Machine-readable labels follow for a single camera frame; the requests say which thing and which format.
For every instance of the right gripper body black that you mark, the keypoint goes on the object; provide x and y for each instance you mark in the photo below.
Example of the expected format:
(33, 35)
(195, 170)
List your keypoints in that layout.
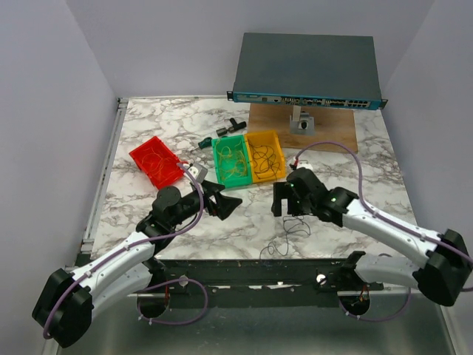
(301, 205)

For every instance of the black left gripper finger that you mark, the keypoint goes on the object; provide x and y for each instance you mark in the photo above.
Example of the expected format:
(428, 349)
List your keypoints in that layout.
(211, 188)
(224, 206)

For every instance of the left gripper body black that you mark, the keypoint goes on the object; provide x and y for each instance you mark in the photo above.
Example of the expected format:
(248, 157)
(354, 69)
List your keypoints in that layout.
(192, 205)

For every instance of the yellow plastic bin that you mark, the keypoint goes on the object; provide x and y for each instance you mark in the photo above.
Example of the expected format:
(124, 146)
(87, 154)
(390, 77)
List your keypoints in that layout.
(266, 157)

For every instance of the green plastic bin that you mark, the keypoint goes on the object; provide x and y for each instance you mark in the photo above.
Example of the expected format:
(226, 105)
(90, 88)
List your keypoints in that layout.
(232, 165)

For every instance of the red plastic bin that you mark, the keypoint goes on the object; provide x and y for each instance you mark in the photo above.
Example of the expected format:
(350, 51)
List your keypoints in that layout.
(157, 162)

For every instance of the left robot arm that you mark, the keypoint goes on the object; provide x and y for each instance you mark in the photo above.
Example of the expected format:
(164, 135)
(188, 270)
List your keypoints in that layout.
(69, 301)

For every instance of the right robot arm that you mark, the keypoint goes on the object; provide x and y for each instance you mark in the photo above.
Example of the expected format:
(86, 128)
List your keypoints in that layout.
(436, 264)

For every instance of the wooden board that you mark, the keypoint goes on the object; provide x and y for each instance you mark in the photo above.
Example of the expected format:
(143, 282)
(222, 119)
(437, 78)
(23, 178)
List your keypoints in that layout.
(336, 125)

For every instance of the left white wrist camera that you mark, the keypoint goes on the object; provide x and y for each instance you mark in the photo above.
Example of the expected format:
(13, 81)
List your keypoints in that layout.
(198, 171)

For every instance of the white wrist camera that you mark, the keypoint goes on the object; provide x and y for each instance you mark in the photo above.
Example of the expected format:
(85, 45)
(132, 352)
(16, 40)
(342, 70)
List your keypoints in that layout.
(299, 164)
(198, 171)

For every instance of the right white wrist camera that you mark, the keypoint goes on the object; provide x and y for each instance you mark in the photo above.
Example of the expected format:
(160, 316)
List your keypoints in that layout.
(299, 164)

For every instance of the green handled screwdriver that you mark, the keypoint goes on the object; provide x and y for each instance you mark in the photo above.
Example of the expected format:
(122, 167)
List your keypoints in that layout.
(204, 143)

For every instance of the black T-handle tool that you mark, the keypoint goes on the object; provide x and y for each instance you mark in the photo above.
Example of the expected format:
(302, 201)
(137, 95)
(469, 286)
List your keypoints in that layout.
(234, 127)

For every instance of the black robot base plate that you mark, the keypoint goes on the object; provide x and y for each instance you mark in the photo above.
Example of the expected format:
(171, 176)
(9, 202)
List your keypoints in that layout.
(191, 284)

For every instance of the grey metal bracket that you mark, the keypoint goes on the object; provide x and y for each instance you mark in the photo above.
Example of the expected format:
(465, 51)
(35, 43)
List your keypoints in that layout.
(301, 122)

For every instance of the blue network switch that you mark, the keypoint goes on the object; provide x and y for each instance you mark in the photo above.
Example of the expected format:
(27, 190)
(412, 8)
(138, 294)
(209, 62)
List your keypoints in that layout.
(331, 71)

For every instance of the aluminium frame rail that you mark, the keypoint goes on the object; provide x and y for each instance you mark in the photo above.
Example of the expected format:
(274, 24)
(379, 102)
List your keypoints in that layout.
(390, 321)

